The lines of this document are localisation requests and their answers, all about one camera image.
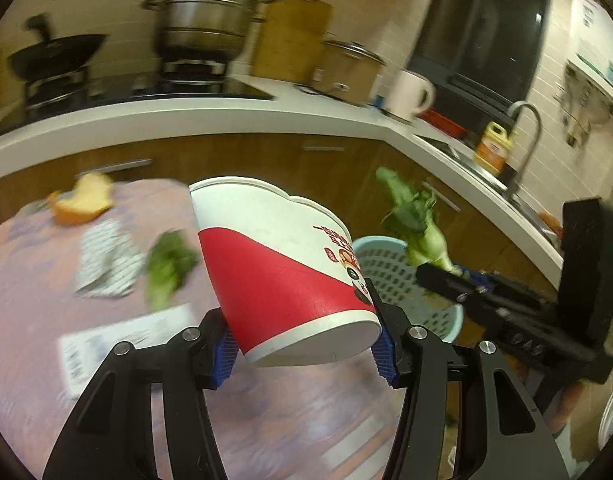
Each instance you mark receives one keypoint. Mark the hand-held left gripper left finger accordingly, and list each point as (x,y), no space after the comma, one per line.
(224,360)

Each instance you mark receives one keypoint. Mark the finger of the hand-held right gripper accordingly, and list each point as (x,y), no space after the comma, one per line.
(446,285)
(486,276)

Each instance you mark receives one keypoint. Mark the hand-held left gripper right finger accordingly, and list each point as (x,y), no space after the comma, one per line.
(385,360)

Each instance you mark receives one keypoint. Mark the green bok choy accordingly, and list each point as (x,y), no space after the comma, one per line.
(426,245)

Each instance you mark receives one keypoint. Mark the turquoise plastic basket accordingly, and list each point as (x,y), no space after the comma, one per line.
(386,270)

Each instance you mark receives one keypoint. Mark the red and white noodle cup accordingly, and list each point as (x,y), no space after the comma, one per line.
(266,270)

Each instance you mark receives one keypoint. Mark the person's right forearm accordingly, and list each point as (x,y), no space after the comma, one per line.
(565,410)

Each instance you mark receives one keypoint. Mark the green vegetable leaf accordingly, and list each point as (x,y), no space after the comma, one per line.
(169,270)

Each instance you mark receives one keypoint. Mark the white printed paper sheet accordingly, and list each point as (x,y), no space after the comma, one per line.
(116,345)

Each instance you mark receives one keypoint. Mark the steel sink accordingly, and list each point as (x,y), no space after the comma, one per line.
(461,152)

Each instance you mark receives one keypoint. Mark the yellow detergent bottle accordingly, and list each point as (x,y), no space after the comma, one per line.
(493,150)

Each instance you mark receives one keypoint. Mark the steel faucet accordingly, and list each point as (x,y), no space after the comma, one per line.
(528,150)

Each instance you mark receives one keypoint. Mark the dark and white drink carton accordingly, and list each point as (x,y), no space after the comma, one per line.
(109,260)

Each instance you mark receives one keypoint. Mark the red tray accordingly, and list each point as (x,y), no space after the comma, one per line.
(444,122)

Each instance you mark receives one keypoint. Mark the water heater pipes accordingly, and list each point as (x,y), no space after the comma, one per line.
(581,110)

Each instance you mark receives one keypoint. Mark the wooden kitchen base cabinets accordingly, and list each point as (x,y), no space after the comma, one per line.
(306,170)

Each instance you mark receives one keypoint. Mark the white electric kettle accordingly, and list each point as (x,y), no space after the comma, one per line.
(406,95)

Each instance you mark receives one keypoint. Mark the orange peel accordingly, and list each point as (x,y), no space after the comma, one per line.
(69,214)

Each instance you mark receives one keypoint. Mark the beige rice cooker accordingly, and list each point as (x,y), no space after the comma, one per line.
(346,72)

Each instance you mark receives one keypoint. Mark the white water heater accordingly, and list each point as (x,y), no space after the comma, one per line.
(596,40)

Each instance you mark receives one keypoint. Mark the dark window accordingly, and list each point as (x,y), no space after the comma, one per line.
(481,35)

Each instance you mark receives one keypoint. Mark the black gas stove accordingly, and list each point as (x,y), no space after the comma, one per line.
(136,90)

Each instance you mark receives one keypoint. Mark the wooden cutting board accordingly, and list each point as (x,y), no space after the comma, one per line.
(291,35)

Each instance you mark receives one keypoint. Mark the steel steamer pot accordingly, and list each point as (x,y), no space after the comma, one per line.
(206,15)

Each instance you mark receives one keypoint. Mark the black wok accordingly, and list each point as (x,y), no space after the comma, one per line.
(56,55)

